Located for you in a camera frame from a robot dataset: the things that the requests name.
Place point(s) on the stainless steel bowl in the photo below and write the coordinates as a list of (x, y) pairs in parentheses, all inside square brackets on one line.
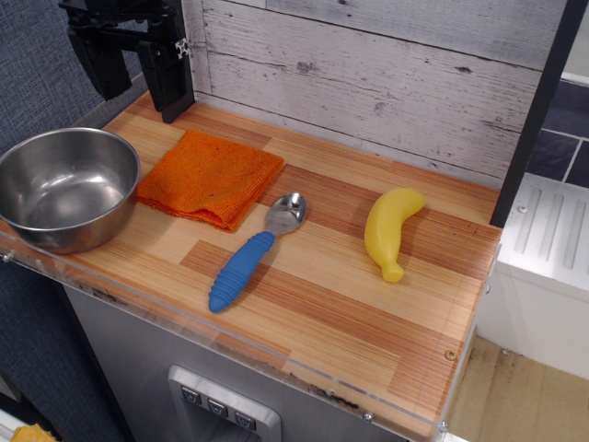
[(69, 190)]

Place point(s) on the silver toy fridge front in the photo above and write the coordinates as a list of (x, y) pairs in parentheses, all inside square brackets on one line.
[(180, 379)]

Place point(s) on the blue handled metal spoon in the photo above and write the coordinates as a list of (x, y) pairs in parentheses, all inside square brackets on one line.
[(285, 216)]

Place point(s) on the yellow toy banana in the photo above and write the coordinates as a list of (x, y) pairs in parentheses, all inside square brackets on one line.
[(383, 228)]

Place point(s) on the black vertical post right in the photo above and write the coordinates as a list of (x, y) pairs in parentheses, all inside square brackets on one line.
[(570, 22)]

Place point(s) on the white toy sink unit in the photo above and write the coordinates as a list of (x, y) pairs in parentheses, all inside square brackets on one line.
[(536, 302)]

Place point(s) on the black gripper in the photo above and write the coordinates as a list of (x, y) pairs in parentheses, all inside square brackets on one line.
[(100, 30)]

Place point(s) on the black vertical post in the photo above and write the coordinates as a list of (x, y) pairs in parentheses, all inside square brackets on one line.
[(184, 52), (570, 22)]

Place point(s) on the black vertical post left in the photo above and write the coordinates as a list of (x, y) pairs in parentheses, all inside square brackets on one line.
[(184, 52)]

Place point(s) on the orange cloth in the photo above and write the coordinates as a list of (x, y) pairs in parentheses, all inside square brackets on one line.
[(209, 179)]

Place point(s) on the clear acrylic edge strip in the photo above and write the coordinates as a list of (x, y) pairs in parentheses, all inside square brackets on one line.
[(333, 368)]

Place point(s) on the yellow object bottom corner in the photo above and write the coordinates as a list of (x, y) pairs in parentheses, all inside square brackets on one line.
[(32, 433)]

